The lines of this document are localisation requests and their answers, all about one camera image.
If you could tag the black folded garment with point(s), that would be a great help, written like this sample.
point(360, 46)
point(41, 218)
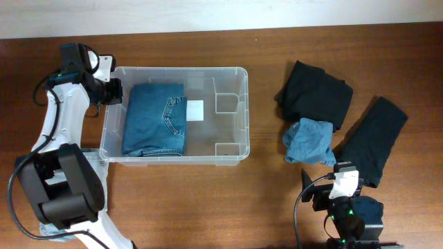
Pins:
point(312, 93)

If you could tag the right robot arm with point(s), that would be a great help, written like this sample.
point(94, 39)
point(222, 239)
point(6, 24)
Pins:
point(357, 219)

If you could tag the dark green garment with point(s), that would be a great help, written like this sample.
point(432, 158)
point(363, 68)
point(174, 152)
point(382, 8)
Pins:
point(369, 146)

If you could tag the dark blue jeans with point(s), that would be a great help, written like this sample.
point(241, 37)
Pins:
point(155, 123)

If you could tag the white label in bin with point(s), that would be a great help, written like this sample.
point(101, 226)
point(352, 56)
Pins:
point(195, 110)

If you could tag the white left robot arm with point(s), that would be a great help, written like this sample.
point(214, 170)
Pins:
point(75, 205)

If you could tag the clear plastic storage bin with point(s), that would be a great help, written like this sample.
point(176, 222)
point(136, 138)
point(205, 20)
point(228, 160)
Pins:
point(221, 139)

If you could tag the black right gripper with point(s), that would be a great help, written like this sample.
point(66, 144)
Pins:
point(320, 194)

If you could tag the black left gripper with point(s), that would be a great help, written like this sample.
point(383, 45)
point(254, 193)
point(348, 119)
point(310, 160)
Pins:
point(113, 92)

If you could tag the light blue crumpled cloth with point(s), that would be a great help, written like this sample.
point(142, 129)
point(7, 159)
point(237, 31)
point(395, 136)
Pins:
point(309, 141)

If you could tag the light grey jeans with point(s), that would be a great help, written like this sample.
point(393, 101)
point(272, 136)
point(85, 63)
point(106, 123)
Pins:
point(99, 166)

